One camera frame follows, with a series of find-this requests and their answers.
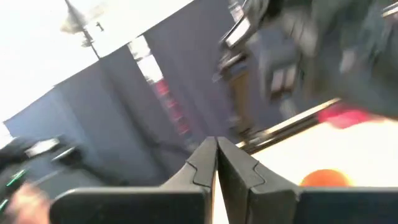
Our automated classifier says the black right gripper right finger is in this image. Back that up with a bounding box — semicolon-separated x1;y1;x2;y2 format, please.
217;136;398;224

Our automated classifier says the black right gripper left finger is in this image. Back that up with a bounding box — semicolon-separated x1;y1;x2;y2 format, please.
49;136;218;224

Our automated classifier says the pink bowl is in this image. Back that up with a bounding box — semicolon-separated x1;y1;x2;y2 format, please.
317;103;374;129

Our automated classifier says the red plastic cup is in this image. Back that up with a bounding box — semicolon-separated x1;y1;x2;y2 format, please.
299;169;353;188

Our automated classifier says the red object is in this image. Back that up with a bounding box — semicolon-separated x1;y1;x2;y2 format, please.
154;78;192;136

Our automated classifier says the black partition panel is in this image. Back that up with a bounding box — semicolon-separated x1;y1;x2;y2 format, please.
3;0;280;190

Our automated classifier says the person's hand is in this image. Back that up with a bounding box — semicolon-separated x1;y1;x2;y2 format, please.
2;182;53;224

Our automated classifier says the black device with green light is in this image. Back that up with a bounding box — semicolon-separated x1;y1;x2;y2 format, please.
0;135;83;203

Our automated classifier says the grey stand pole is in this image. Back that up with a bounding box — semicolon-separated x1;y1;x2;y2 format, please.
60;0;105;60

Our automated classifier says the black aluminium table frame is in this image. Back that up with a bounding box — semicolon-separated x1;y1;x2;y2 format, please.
235;97;342;155

